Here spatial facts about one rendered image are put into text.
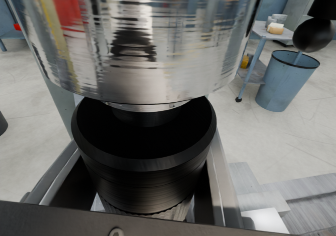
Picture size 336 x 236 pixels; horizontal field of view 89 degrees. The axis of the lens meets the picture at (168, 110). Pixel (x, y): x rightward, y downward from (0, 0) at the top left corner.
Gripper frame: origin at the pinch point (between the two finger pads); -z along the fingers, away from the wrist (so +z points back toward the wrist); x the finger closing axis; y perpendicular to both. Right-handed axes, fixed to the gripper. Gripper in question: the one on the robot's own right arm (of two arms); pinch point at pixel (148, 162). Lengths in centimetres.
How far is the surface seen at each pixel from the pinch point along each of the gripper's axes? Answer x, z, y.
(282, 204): -20.4, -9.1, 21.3
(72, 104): 26.8, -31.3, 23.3
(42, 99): 154, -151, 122
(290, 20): -252, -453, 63
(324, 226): -35.1, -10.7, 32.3
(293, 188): -32.4, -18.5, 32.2
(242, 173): -17.1, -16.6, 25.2
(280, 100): -127, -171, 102
